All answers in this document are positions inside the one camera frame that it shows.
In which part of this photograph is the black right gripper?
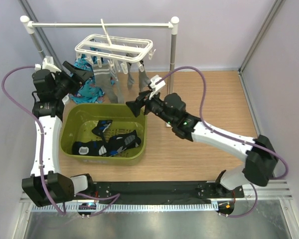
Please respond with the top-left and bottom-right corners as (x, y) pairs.
(127, 88), (175, 125)

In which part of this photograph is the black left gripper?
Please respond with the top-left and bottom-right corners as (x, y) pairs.
(53, 62), (93, 99)

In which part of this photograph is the white clip sock hanger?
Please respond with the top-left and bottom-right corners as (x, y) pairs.
(75, 19), (156, 74)

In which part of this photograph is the black patterned sock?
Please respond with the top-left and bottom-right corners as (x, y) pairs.
(72, 119), (113, 156)
(104, 130), (142, 157)

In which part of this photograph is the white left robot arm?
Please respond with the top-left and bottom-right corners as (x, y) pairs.
(21, 61), (96, 207)

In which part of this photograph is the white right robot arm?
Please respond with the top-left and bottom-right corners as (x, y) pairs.
(126, 91), (278, 197)

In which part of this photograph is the blue shark pattern sock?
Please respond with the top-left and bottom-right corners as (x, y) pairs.
(70, 54), (104, 104)

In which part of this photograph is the grey striped sock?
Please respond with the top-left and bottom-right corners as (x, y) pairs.
(92, 64), (124, 104)

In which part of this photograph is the green plastic basket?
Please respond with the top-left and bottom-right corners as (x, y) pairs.
(60, 104), (147, 166)

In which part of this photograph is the white metal drying rack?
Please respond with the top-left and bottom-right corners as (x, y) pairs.
(19, 16), (180, 127)

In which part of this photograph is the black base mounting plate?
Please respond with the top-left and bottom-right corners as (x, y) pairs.
(79, 181), (244, 205)

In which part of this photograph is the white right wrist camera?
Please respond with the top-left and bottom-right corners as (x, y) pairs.
(148, 75), (165, 100)

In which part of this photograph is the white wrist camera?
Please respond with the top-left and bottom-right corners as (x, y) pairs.
(34, 56), (61, 73)
(148, 75), (165, 100)

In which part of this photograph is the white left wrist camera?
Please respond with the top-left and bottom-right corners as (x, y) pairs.
(34, 56), (61, 73)

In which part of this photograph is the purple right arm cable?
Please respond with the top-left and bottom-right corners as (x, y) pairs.
(156, 66), (289, 179)

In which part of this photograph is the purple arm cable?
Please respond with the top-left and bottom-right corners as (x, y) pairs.
(156, 66), (289, 179)
(1, 66), (68, 216)

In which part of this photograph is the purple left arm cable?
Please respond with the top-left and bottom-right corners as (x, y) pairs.
(1, 66), (68, 216)

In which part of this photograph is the aluminium slotted rail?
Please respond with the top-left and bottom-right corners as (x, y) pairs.
(32, 202), (219, 213)

